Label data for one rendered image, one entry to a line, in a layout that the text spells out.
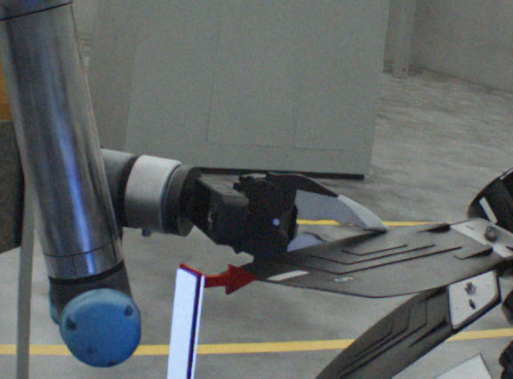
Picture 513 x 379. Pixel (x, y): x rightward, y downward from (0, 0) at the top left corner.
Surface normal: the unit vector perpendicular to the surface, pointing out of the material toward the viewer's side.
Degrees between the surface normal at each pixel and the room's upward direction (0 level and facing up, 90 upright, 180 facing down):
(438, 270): 2
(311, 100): 90
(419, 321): 52
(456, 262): 5
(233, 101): 90
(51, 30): 85
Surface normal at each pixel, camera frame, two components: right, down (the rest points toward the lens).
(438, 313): -0.69, -0.66
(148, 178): -0.14, -0.45
